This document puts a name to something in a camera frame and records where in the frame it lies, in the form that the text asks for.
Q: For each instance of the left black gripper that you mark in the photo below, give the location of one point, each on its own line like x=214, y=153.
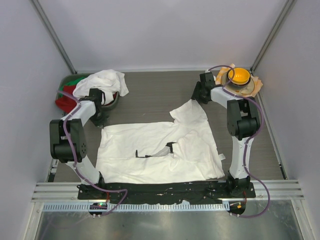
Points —
x=101, y=123

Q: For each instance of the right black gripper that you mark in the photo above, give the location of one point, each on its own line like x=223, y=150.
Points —
x=195, y=95

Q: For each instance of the yellow checkered cloth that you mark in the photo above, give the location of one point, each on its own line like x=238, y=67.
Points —
x=220, y=79

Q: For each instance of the white t-shirt with robot print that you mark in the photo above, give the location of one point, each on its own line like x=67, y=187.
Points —
x=183, y=150

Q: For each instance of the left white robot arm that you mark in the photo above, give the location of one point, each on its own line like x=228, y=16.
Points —
x=68, y=141

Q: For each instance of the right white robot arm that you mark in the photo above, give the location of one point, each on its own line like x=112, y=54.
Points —
x=243, y=122

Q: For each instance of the dark ceramic bowl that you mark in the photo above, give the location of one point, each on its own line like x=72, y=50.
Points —
x=237, y=84

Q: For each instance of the red t-shirt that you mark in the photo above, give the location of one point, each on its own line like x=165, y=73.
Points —
x=65, y=103

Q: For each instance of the orange bowl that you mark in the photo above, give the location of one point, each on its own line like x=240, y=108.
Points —
x=239, y=75

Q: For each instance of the beige ceramic plate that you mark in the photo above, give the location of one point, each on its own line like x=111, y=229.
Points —
x=241, y=90

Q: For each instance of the green t-shirt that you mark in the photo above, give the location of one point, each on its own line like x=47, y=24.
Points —
x=70, y=83

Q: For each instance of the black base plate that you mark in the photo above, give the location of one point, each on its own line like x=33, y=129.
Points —
x=195, y=192

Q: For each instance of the white slotted cable duct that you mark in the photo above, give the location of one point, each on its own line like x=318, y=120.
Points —
x=104, y=207

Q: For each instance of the aluminium rail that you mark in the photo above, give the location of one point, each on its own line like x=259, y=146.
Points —
x=68, y=191

